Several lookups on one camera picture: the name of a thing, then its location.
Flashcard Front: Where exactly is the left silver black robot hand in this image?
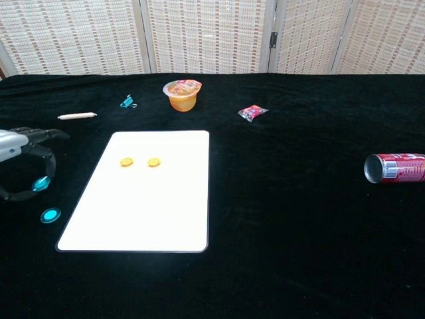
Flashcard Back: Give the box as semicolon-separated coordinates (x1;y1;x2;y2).
0;128;71;203

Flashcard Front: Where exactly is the cyan disc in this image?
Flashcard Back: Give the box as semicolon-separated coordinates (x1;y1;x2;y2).
31;175;52;193
39;207;62;225

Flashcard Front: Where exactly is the white rectangular board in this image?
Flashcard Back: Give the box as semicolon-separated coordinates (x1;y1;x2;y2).
55;130;211;254

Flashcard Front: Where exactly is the white wrapped stick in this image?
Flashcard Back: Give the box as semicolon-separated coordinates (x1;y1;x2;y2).
56;112;98;121

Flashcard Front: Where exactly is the teal binder clip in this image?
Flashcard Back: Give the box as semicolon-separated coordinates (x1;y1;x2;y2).
119;94;138;110

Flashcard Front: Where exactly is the woven bamboo screen panel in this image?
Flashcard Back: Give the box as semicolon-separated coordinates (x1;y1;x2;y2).
0;0;152;78
331;0;425;76
137;0;278;74
267;0;361;74

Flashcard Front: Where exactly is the orange jelly cup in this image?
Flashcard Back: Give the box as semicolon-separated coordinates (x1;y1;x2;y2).
162;78;203;113

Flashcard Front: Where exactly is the red snack packet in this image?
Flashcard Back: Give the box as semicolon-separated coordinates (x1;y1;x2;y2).
237;104;270;123

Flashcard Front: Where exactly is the black velvet tablecloth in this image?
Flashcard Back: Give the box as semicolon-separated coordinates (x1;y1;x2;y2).
0;72;425;319

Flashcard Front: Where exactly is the red soda can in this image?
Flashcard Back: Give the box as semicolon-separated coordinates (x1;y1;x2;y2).
363;153;425;185

